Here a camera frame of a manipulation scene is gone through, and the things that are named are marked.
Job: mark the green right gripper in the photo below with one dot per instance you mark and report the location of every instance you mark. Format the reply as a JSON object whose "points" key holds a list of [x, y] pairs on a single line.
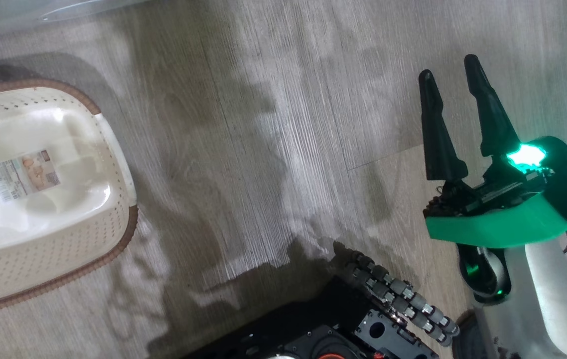
{"points": [[497, 227]]}

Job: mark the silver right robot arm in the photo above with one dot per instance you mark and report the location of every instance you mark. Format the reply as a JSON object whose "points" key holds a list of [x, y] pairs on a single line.
{"points": [[552, 299]]}

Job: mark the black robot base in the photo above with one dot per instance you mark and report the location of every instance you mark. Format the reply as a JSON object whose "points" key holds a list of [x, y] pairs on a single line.
{"points": [[313, 334]]}

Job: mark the white front-load washing machine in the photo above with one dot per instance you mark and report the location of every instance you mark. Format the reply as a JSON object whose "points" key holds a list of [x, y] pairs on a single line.
{"points": [[24, 12]]}

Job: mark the cream perforated laundry basket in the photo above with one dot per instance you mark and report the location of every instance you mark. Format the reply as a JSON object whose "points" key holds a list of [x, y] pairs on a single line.
{"points": [[39, 249]]}

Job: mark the paper label inside basket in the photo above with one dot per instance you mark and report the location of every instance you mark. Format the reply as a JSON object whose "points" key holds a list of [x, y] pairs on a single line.
{"points": [[24, 174]]}

